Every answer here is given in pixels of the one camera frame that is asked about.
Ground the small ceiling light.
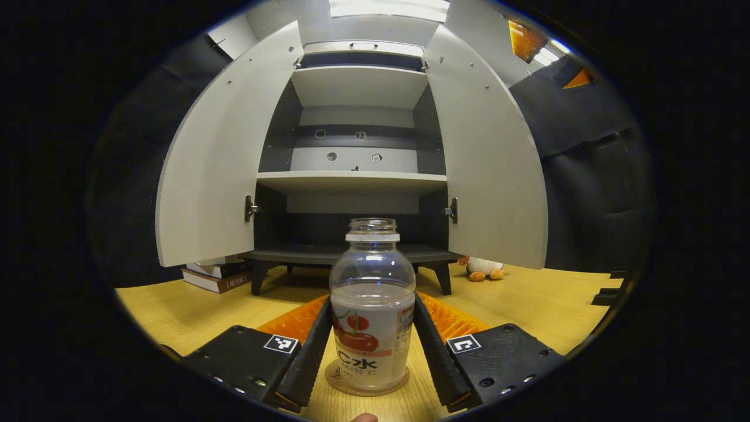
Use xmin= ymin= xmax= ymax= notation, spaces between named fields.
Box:
xmin=533 ymin=40 xmax=572 ymax=66

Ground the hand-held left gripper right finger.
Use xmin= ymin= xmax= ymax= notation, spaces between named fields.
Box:
xmin=413 ymin=291 xmax=568 ymax=414

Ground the white cabinet drawer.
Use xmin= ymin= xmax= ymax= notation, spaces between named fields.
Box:
xmin=302 ymin=40 xmax=425 ymax=59

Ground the white and orange plush toy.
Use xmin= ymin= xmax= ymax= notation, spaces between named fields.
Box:
xmin=458 ymin=255 xmax=504 ymax=282

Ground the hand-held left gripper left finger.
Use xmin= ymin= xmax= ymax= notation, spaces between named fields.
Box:
xmin=179 ymin=295 xmax=333 ymax=414

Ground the rectangular ceiling light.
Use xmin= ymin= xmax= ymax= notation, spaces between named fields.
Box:
xmin=328 ymin=0 xmax=451 ymax=22

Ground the round brown coaster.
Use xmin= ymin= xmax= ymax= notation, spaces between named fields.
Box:
xmin=324 ymin=359 xmax=411 ymax=397

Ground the clear plastic bottle red label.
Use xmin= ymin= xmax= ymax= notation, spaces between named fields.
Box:
xmin=328 ymin=218 xmax=417 ymax=392

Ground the white and grey cabinet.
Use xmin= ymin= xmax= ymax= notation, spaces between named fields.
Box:
xmin=240 ymin=40 xmax=463 ymax=297

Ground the brown cover book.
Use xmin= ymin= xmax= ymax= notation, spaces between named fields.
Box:
xmin=182 ymin=268 xmax=254 ymax=294

